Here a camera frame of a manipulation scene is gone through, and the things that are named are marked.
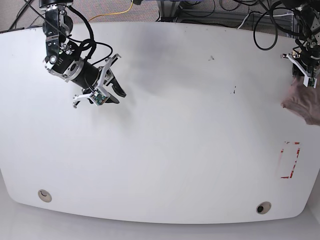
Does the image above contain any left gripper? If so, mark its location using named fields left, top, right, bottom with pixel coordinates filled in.
left=292, top=46, right=320, bottom=78

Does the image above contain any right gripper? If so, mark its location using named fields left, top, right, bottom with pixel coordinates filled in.
left=72, top=61, right=127, bottom=104

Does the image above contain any pink t-shirt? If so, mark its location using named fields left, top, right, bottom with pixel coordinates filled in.
left=281, top=76, right=320, bottom=126

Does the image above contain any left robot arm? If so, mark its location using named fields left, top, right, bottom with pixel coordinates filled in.
left=258, top=0, right=320, bottom=78

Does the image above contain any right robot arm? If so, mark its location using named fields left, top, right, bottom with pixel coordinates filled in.
left=38, top=0, right=127, bottom=108

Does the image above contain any red tape rectangle marking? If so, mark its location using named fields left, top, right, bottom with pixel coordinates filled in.
left=277, top=141, right=301, bottom=179

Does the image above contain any left table grommet hole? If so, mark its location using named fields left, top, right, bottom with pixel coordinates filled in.
left=38, top=189, right=52, bottom=203

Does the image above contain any table grommet hole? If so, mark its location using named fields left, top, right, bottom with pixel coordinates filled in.
left=256, top=201, right=272, bottom=215
left=38, top=189, right=52, bottom=203

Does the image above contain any right table grommet hole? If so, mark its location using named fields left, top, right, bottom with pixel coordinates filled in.
left=256, top=201, right=272, bottom=215

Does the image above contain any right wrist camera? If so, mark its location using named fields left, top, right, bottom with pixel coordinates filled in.
left=73, top=53, right=121, bottom=109

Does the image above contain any white cable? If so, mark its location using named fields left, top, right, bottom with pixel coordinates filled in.
left=236, top=12, right=296, bottom=30

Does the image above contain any yellow cable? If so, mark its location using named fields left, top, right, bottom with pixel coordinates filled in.
left=88, top=0, right=133, bottom=22

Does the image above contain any aluminium frame base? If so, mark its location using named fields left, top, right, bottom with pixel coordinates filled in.
left=157, top=0, right=298, bottom=38

